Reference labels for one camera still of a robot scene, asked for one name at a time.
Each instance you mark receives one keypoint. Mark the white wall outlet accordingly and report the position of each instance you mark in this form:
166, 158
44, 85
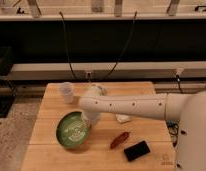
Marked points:
88, 75

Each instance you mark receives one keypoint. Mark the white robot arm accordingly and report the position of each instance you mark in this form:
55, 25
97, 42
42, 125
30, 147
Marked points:
188, 109

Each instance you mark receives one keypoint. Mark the white crumpled cloth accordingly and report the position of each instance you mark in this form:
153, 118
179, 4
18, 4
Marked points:
123, 118

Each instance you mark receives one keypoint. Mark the black rectangular block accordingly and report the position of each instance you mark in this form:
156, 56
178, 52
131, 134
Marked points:
136, 151

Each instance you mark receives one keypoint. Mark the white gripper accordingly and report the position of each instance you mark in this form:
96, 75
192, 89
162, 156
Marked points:
90, 118

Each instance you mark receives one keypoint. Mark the brown sausage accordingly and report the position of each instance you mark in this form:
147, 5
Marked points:
120, 139

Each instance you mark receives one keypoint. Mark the clear plastic cup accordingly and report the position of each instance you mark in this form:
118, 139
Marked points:
66, 90

